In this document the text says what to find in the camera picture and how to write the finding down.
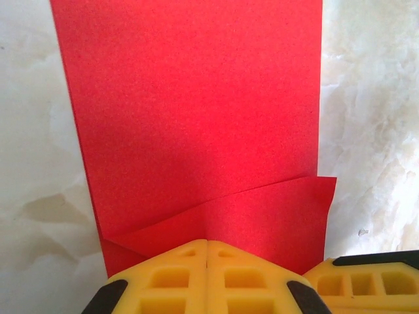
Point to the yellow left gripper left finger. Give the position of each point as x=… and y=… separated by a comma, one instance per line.
x=163, y=288

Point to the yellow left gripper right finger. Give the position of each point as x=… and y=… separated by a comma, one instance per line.
x=255, y=288

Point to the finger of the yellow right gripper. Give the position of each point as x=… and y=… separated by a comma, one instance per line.
x=366, y=288

